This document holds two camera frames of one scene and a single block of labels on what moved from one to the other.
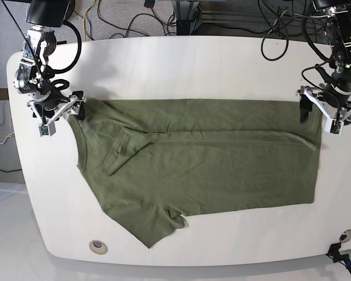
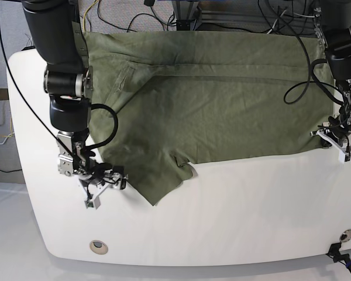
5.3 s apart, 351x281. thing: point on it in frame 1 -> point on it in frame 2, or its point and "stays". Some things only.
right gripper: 333,113 -> 336,132
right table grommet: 346,235 stays
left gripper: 51,111 -> 78,161
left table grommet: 98,246 stays
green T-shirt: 154,161 -> 205,96
